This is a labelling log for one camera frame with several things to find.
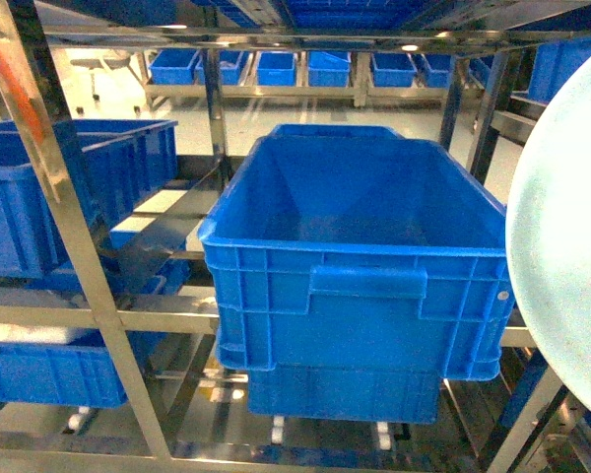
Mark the blue crate on shelf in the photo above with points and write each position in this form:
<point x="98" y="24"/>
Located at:
<point x="361" y="252"/>

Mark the light blue oval tray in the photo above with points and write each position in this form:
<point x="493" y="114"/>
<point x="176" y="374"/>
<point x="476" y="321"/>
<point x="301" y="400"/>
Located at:
<point x="548" y="233"/>

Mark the blue crate under front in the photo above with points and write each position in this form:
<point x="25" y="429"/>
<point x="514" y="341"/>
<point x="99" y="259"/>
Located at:
<point x="345" y="395"/>

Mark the blue crate lower left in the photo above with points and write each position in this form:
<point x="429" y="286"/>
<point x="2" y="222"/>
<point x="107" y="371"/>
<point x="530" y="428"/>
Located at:
<point x="80" y="373"/>

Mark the blue crate left shelf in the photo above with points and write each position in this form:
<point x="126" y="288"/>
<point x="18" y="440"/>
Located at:
<point x="128" y="161"/>

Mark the stainless steel shelf rack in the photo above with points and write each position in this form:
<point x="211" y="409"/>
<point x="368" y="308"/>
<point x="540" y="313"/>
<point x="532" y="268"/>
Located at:
<point x="30" y="90"/>

